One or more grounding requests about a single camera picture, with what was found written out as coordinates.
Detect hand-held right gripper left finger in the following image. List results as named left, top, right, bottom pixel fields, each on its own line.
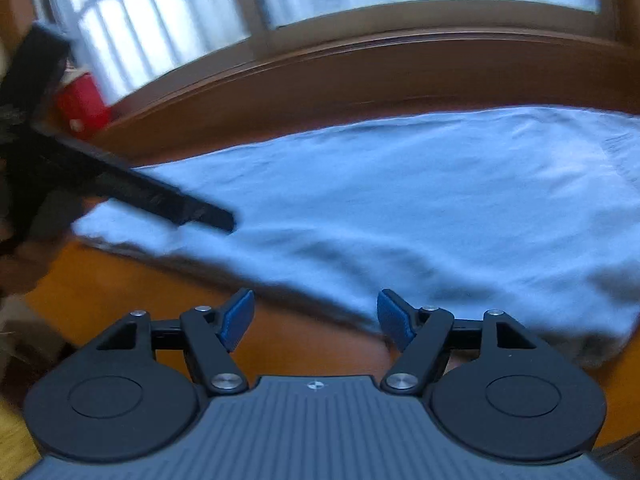
left=95, top=288, right=255, bottom=395

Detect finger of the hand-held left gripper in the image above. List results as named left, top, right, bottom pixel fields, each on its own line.
left=145, top=180, right=236, bottom=234

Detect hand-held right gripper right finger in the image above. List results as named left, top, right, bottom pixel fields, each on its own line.
left=377, top=289, right=538, bottom=395

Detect light blue jeans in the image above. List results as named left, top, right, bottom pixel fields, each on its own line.
left=72, top=105, right=640, bottom=368

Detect red box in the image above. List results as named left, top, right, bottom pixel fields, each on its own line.
left=55, top=67, right=112, bottom=141

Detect window security bars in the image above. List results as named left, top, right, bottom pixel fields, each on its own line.
left=45, top=0, right=246, bottom=96

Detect wooden window sill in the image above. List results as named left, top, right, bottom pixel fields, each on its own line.
left=95, top=27, right=640, bottom=171

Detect yellow fuzzy cloth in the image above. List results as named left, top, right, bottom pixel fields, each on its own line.
left=0, top=400, right=42, bottom=480

